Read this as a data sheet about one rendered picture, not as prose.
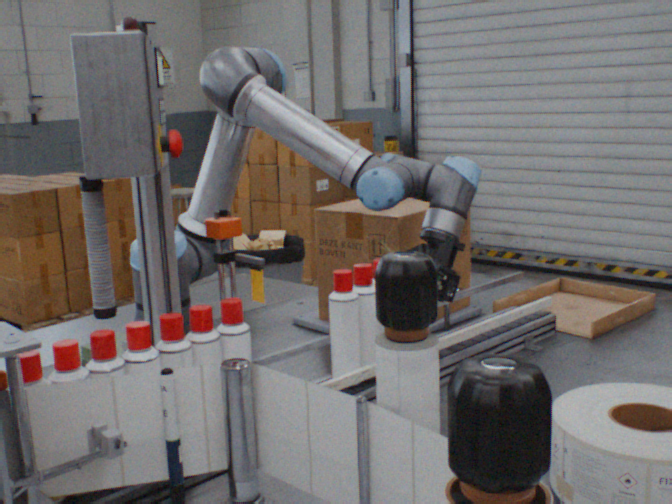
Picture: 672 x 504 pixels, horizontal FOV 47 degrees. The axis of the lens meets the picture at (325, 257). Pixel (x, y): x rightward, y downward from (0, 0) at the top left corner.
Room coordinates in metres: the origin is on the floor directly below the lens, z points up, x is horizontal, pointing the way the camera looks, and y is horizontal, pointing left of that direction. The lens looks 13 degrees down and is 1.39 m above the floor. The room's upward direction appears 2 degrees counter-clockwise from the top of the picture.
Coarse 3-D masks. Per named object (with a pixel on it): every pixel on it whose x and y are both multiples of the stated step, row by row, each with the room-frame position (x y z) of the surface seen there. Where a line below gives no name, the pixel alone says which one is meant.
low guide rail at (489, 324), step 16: (528, 304) 1.60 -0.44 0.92; (544, 304) 1.62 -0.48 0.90; (496, 320) 1.50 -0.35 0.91; (512, 320) 1.54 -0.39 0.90; (448, 336) 1.40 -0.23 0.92; (464, 336) 1.43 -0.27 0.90; (368, 368) 1.25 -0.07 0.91; (320, 384) 1.19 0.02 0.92; (336, 384) 1.20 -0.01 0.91; (352, 384) 1.23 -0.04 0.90
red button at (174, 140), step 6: (174, 132) 1.07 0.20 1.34; (162, 138) 1.07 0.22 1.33; (168, 138) 1.07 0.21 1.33; (174, 138) 1.06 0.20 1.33; (180, 138) 1.07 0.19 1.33; (162, 144) 1.06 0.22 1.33; (168, 144) 1.06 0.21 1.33; (174, 144) 1.06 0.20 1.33; (180, 144) 1.06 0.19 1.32; (162, 150) 1.06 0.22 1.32; (168, 150) 1.07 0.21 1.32; (174, 150) 1.06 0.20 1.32; (180, 150) 1.06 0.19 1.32; (174, 156) 1.07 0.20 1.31
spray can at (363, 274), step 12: (360, 264) 1.32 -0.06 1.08; (360, 276) 1.30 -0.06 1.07; (372, 276) 1.31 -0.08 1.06; (360, 288) 1.30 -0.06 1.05; (372, 288) 1.30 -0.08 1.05; (360, 300) 1.29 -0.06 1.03; (372, 300) 1.29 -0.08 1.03; (360, 312) 1.29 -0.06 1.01; (372, 312) 1.29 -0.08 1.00; (360, 324) 1.29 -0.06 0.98; (372, 324) 1.29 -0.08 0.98; (360, 336) 1.29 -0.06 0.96; (372, 336) 1.29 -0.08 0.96; (360, 348) 1.29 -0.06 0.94; (372, 348) 1.29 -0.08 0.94; (372, 360) 1.29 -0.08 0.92
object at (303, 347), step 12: (504, 276) 1.67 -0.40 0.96; (516, 276) 1.68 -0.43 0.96; (468, 288) 1.58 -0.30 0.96; (480, 288) 1.59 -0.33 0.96; (456, 300) 1.53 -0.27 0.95; (324, 336) 1.30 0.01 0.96; (288, 348) 1.24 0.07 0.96; (300, 348) 1.25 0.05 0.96; (312, 348) 1.27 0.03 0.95; (252, 360) 1.19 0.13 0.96; (264, 360) 1.20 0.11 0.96; (276, 360) 1.21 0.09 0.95
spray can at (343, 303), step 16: (336, 272) 1.27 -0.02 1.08; (336, 288) 1.26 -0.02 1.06; (352, 288) 1.27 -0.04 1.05; (336, 304) 1.25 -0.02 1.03; (352, 304) 1.25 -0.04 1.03; (336, 320) 1.25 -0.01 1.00; (352, 320) 1.25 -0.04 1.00; (336, 336) 1.26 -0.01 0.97; (352, 336) 1.25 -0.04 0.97; (336, 352) 1.26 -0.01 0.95; (352, 352) 1.25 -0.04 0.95; (336, 368) 1.26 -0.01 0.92; (352, 368) 1.25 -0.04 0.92
